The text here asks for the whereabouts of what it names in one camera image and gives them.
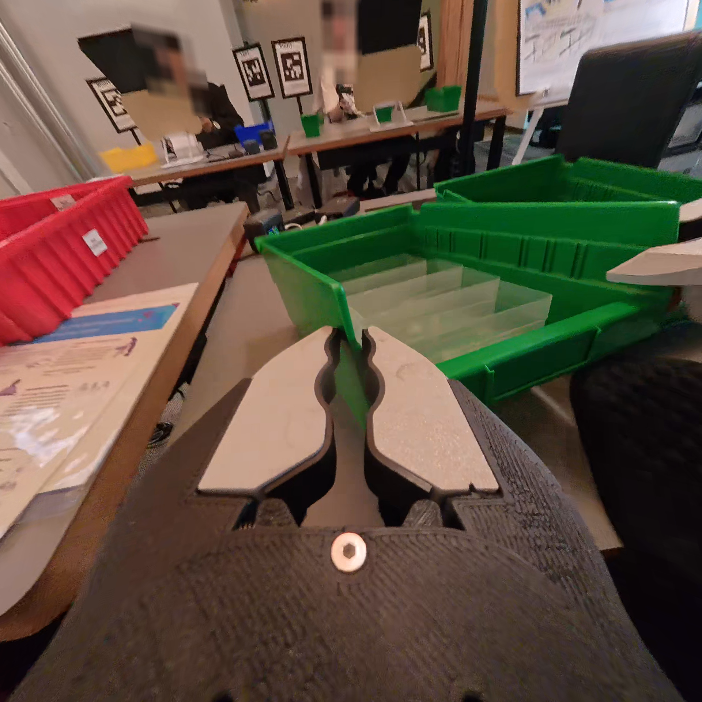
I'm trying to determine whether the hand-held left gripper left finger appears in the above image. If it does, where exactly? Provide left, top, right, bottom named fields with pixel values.
left=197, top=326, right=343, bottom=502

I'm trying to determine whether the wooden background table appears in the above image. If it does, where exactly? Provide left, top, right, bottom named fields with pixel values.
left=285, top=101, right=513, bottom=209
left=101, top=137, right=291, bottom=215

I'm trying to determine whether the wood-edged side table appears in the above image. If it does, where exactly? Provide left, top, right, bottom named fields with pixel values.
left=0, top=202, right=250, bottom=642

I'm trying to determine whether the black vertical pole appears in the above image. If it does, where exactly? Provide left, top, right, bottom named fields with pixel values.
left=458, top=0, right=489, bottom=176

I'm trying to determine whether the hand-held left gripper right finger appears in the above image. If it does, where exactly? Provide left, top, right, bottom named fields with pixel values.
left=362, top=326, right=500, bottom=494

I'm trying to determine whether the yellow plastic bin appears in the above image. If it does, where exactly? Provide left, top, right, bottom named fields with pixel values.
left=100, top=144, right=160, bottom=173

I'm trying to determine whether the printed sheet with blue band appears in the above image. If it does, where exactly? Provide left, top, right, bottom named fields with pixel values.
left=0, top=282, right=199, bottom=544

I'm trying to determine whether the green plastic bin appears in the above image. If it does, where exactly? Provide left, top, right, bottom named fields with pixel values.
left=434, top=155, right=702, bottom=242
left=255, top=200, right=681, bottom=407

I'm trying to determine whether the blue plastic bin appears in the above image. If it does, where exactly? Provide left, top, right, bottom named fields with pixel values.
left=235, top=123, right=275, bottom=151

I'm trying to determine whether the wooden sheet board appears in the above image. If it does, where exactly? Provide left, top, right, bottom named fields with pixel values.
left=494, top=0, right=702, bottom=109

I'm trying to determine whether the red plastic bin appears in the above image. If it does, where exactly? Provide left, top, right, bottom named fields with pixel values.
left=0, top=177, right=150, bottom=347
left=0, top=185, right=97, bottom=237

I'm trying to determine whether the clear acrylic stand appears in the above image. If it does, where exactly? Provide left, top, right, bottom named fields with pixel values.
left=369, top=101, right=415, bottom=132
left=161, top=132, right=206, bottom=168

